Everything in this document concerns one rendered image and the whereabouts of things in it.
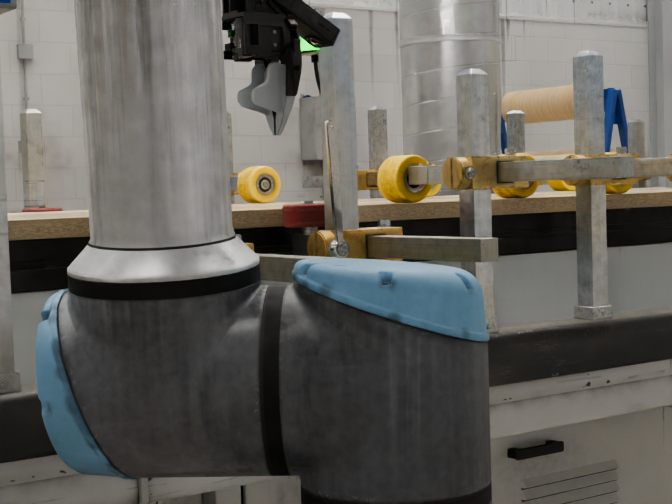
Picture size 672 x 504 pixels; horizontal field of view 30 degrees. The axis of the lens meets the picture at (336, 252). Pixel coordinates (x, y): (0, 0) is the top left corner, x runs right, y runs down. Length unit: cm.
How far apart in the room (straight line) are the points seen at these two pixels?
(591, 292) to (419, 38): 393
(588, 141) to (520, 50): 972
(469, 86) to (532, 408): 53
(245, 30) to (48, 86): 774
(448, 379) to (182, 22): 32
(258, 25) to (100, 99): 66
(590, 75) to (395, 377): 124
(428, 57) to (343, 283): 500
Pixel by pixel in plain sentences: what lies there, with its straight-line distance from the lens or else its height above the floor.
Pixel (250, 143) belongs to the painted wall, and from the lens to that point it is 999.
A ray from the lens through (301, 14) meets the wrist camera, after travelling 164.
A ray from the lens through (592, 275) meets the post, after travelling 208.
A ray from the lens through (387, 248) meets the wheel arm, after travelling 173.
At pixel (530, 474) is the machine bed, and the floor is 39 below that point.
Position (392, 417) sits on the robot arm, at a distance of 92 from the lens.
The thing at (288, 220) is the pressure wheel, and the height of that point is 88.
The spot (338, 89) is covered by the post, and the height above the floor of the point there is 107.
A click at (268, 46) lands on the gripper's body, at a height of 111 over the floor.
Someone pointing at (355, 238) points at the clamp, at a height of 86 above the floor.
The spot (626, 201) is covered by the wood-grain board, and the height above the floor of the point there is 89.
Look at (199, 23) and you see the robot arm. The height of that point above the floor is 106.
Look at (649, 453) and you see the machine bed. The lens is 261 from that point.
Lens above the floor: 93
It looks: 3 degrees down
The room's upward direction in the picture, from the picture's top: 2 degrees counter-clockwise
